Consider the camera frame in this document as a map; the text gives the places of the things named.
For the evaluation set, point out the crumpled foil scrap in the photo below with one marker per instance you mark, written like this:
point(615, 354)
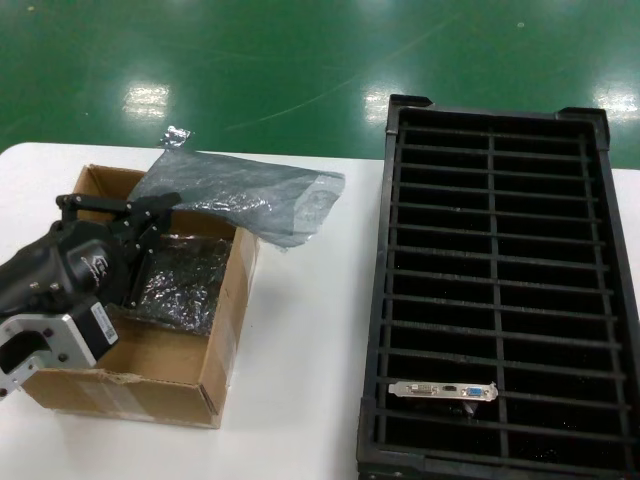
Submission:
point(175, 137)

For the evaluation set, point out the silver aluminium wrist bracket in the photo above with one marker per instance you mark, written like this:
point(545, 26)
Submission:
point(60, 340)

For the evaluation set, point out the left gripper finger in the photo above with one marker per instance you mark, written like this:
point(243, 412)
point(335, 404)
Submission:
point(145, 235)
point(100, 204)

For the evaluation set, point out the black slotted plastic container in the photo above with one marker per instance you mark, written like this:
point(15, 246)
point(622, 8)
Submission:
point(492, 200)

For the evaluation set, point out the grey translucent antistatic bag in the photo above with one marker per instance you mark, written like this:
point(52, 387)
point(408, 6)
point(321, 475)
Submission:
point(225, 180)

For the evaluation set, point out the graphics card with silver bracket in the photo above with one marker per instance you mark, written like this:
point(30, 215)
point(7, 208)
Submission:
point(425, 390)

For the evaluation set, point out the bagged graphics card shiny wrap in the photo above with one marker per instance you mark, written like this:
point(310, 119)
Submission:
point(185, 285)

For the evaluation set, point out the black labelled wrist camera box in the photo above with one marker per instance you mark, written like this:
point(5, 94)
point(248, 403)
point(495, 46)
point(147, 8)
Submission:
point(87, 330)

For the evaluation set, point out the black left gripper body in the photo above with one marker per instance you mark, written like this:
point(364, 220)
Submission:
point(65, 270)

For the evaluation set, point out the brown open cardboard box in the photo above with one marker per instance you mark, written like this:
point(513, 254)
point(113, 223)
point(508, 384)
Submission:
point(150, 400)

